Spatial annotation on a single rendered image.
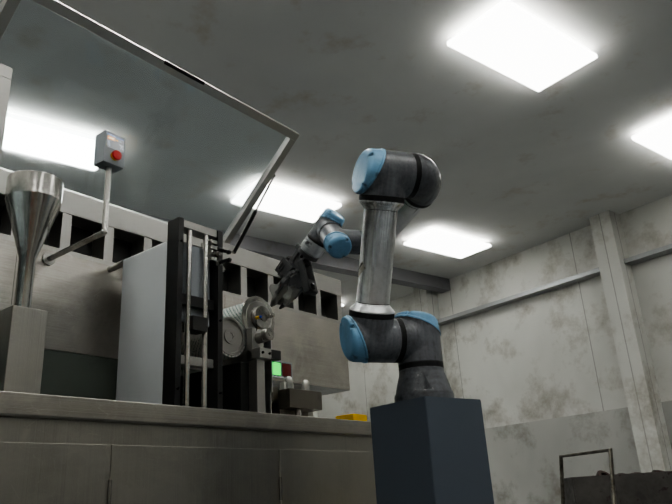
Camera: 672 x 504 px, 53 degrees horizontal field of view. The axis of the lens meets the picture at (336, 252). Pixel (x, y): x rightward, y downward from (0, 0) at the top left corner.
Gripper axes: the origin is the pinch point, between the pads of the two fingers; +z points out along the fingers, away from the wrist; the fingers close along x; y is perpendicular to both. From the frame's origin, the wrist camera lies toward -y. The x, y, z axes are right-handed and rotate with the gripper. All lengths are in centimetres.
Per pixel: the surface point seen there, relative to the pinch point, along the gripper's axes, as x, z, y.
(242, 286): -23, 17, 42
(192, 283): 37.6, -1.4, -2.6
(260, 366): 6.1, 14.9, -13.4
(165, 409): 60, 8, -44
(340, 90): -265, -60, 325
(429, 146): -412, -64, 322
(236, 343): 11.5, 13.8, -4.7
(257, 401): 7.6, 21.8, -21.6
